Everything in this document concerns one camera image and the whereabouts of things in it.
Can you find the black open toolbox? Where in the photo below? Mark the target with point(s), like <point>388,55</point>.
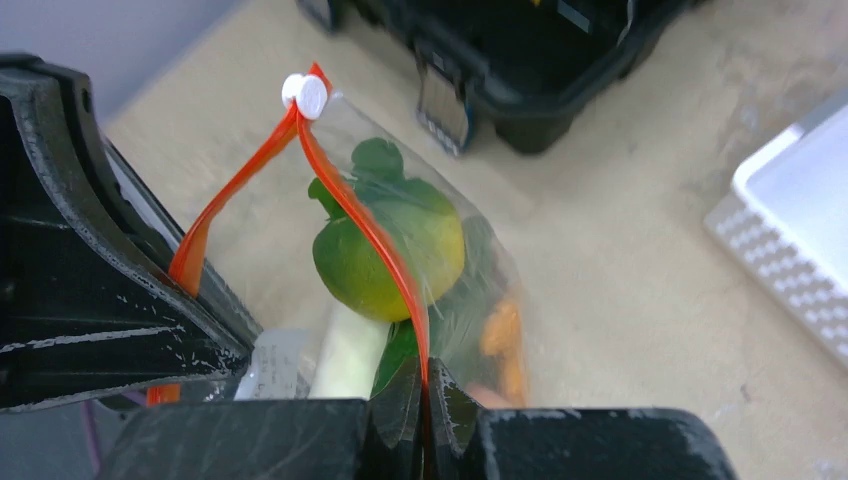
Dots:
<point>527,67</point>

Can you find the green cucumber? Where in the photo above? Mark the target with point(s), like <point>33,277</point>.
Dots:
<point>457,319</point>

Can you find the clear orange zip bag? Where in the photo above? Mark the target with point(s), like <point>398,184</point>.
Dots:
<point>331,208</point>

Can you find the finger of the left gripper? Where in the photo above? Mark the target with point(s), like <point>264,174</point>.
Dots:
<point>87,307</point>

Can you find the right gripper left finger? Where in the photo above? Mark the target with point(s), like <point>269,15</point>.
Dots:
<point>350,438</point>

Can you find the white plastic basket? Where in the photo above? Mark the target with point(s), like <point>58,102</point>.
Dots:
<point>784,220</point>

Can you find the white radish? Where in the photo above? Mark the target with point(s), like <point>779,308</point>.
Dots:
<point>351,352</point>

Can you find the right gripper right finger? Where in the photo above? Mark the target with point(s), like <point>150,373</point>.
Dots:
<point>469,441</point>

